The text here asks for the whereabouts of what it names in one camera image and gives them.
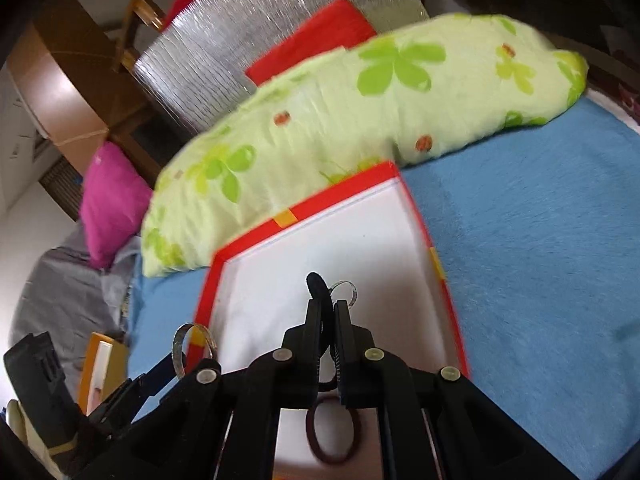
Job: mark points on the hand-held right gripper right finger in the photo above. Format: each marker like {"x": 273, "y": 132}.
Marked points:
{"x": 345, "y": 350}

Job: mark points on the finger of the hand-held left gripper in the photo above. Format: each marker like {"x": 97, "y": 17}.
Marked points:
{"x": 150, "y": 380}

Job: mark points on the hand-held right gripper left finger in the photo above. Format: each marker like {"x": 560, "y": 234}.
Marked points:
{"x": 312, "y": 340}

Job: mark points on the orange cardboard box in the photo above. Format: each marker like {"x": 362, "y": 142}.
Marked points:
{"x": 120, "y": 370}

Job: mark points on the silver metal bangle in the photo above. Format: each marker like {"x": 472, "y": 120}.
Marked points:
{"x": 354, "y": 294}
{"x": 177, "y": 347}

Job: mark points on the red cardboard box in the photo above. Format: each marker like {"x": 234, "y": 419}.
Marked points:
{"x": 350, "y": 240}

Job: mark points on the grey cloth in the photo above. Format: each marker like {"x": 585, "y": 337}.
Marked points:
{"x": 65, "y": 290}

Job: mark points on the magenta cushion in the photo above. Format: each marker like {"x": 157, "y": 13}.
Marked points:
{"x": 110, "y": 205}

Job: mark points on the blue blanket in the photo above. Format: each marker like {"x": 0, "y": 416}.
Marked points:
{"x": 525, "y": 260}

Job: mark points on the green floral pillow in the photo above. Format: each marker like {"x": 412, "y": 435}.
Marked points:
{"x": 350, "y": 125}

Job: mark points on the silver foil mat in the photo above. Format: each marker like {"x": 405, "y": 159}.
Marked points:
{"x": 210, "y": 70}

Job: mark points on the red cushion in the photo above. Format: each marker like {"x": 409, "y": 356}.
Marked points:
{"x": 320, "y": 45}

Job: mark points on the wooden column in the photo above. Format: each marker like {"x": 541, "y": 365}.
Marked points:
{"x": 65, "y": 75}

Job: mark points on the wooden stair railing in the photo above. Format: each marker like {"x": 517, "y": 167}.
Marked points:
{"x": 145, "y": 7}

